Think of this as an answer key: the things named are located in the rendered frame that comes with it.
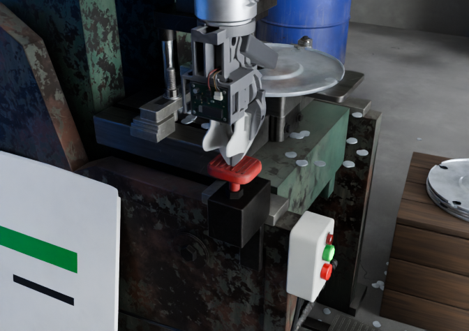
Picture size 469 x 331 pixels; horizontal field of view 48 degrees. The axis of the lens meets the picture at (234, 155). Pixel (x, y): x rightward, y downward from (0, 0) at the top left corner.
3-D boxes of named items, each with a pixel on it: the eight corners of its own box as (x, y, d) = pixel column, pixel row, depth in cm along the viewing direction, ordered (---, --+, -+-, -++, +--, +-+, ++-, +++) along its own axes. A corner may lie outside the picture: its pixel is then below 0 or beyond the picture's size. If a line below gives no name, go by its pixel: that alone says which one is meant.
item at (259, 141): (317, 96, 127) (319, 72, 124) (224, 181, 93) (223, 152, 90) (212, 74, 140) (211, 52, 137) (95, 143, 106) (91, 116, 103)
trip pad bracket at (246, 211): (268, 269, 91) (272, 173, 82) (241, 305, 84) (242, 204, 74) (238, 258, 94) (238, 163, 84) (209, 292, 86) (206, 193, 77)
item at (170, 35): (270, 26, 111) (271, -1, 109) (222, 52, 96) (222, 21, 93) (206, 16, 118) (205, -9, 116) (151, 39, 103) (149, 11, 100)
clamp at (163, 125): (207, 109, 106) (206, 59, 101) (157, 142, 93) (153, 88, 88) (182, 103, 108) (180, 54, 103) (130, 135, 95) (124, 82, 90)
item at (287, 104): (358, 133, 109) (366, 70, 102) (335, 162, 98) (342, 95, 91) (251, 108, 119) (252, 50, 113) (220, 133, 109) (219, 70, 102)
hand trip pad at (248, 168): (264, 202, 80) (265, 158, 76) (245, 223, 76) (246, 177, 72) (224, 190, 83) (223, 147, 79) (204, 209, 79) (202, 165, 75)
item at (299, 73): (309, 109, 87) (310, 105, 87) (167, 78, 100) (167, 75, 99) (363, 60, 109) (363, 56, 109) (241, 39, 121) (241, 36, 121)
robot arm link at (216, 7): (214, -27, 66) (273, -20, 63) (215, 10, 68) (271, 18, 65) (181, -16, 60) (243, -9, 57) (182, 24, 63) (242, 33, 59)
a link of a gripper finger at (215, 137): (195, 174, 73) (192, 113, 68) (218, 156, 77) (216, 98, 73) (215, 179, 72) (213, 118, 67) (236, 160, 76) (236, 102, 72)
